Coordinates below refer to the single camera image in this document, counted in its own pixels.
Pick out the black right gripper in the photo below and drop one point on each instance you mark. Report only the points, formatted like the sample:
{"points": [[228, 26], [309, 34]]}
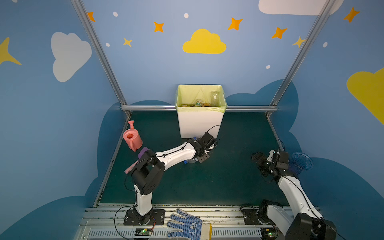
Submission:
{"points": [[262, 163]]}

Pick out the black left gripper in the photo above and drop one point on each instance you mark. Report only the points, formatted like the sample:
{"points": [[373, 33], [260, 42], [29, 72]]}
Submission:
{"points": [[201, 155]]}

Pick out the clear bottle blue label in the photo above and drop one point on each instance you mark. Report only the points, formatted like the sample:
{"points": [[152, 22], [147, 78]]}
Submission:
{"points": [[191, 161]]}

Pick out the clear unlabelled wide bottle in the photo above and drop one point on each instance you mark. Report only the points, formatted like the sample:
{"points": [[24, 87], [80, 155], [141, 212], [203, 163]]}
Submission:
{"points": [[215, 98]]}

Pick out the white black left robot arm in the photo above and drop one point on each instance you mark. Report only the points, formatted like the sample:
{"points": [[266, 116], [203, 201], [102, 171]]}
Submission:
{"points": [[149, 169]]}

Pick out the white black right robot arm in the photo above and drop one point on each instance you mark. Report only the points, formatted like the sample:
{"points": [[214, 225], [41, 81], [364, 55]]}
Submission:
{"points": [[307, 223]]}

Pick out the white plastic trash bin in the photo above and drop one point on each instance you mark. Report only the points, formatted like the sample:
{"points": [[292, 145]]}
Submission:
{"points": [[196, 121]]}

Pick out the green bin liner bag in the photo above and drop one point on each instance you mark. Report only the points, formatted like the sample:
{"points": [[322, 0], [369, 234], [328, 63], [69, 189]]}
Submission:
{"points": [[187, 95]]}

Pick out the purple blue mesh basket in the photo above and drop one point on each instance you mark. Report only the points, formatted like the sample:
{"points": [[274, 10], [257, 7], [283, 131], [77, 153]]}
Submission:
{"points": [[295, 169]]}

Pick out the clear white cap wide bottle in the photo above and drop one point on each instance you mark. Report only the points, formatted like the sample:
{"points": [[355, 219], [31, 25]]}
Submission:
{"points": [[199, 103]]}

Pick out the purple plastic object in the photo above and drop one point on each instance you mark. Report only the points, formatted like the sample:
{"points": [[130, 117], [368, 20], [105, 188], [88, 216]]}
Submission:
{"points": [[128, 170]]}

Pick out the blue dotted work glove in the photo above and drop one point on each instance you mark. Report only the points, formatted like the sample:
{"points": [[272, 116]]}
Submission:
{"points": [[184, 226]]}

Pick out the pink watering can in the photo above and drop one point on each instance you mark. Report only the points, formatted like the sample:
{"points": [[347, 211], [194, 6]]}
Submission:
{"points": [[132, 137]]}

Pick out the circuit board right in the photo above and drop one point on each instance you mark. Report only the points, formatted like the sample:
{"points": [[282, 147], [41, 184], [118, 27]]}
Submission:
{"points": [[269, 233]]}

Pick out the green circuit board left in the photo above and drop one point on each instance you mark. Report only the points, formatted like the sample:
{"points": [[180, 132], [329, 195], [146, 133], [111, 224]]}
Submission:
{"points": [[143, 232]]}

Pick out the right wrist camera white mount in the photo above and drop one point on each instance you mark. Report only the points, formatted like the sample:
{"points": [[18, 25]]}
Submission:
{"points": [[278, 159]]}

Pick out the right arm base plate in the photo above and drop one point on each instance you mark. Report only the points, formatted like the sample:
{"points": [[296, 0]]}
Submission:
{"points": [[251, 217]]}

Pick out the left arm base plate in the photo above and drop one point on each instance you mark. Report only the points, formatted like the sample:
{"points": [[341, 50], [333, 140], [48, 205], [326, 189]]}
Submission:
{"points": [[154, 217]]}

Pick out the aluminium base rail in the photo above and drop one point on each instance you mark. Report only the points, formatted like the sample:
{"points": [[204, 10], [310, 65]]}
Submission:
{"points": [[219, 223]]}

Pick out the aluminium frame right post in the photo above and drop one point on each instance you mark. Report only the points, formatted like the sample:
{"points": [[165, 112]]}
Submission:
{"points": [[304, 49]]}

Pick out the aluminium frame post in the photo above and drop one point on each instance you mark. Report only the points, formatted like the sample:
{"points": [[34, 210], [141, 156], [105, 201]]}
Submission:
{"points": [[304, 49], [87, 24]]}

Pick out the aluminium frame left post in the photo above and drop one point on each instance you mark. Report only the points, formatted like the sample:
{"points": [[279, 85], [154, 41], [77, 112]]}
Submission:
{"points": [[87, 24]]}

